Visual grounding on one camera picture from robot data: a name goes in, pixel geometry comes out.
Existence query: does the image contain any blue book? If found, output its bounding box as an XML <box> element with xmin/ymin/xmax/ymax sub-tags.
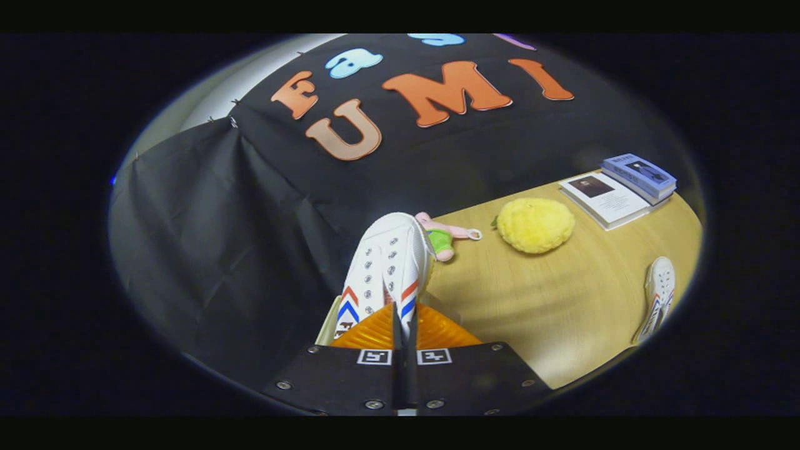
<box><xmin>599</xmin><ymin>153</ymin><xmax>678</xmax><ymax>206</ymax></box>

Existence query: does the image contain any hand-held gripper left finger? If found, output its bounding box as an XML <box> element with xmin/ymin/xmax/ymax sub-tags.
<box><xmin>262</xmin><ymin>302</ymin><xmax>403</xmax><ymax>416</ymax></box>

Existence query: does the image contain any beige fabric storage box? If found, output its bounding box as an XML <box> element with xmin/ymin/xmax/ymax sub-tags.
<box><xmin>315</xmin><ymin>294</ymin><xmax>342</xmax><ymax>346</ymax></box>

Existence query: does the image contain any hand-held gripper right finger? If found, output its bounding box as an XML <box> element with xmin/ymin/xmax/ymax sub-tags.
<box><xmin>407</xmin><ymin>302</ymin><xmax>552</xmax><ymax>416</ymax></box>

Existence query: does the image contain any yellow plush toy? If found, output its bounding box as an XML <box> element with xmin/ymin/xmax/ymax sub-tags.
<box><xmin>496</xmin><ymin>197</ymin><xmax>576</xmax><ymax>255</ymax></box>

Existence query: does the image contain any white book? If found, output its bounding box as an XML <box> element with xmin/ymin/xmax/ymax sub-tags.
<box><xmin>559</xmin><ymin>171</ymin><xmax>655</xmax><ymax>231</ymax></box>

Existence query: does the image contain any white striped shoe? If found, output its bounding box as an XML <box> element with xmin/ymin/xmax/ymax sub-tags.
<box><xmin>631</xmin><ymin>256</ymin><xmax>676</xmax><ymax>346</ymax></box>
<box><xmin>334</xmin><ymin>212</ymin><xmax>437</xmax><ymax>342</ymax></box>

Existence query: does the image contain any pink and green plush toy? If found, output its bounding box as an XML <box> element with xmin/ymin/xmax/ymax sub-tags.
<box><xmin>415</xmin><ymin>212</ymin><xmax>483</xmax><ymax>263</ymax></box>

